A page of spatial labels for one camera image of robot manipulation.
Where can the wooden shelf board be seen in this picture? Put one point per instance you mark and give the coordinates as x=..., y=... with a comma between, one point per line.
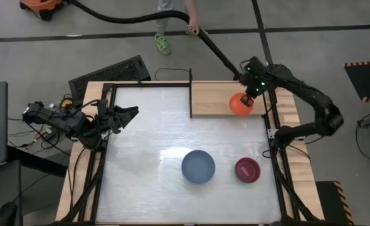
x=213, y=99

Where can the black computer mouse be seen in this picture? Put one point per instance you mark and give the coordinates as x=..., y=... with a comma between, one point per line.
x=6, y=215

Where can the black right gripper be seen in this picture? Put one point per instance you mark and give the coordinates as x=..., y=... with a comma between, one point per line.
x=255, y=88

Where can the yellow connector plug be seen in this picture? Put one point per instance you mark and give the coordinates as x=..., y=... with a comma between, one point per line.
x=67, y=102

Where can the orange shop vacuum cleaner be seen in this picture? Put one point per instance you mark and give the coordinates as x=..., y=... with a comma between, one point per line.
x=42, y=6

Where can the large blue-grey bowl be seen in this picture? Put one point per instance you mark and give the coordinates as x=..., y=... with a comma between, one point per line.
x=198, y=167

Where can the black desk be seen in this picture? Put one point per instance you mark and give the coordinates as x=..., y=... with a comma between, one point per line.
x=31, y=160

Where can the black hazard-striped floor mat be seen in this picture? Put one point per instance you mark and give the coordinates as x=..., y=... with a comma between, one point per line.
x=332, y=204
x=367, y=80

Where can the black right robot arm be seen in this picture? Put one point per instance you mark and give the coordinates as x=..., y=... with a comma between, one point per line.
x=316, y=100

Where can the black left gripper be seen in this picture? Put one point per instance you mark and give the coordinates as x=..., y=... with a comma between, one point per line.
x=109, y=117

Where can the orange bowl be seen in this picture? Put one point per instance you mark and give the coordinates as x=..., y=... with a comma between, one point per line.
x=236, y=106

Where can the silver mounting bracket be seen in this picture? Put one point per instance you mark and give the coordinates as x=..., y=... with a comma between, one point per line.
x=271, y=133

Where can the black perforated panel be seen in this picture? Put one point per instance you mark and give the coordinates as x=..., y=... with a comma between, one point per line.
x=109, y=75

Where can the person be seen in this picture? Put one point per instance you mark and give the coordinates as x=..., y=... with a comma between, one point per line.
x=163, y=19

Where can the maroon bowl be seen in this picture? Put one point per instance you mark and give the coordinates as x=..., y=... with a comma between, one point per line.
x=247, y=170

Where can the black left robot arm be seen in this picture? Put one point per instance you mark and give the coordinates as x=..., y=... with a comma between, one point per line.
x=62, y=120

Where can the black aluminium table frame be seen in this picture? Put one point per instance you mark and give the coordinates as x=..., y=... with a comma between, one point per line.
x=105, y=175

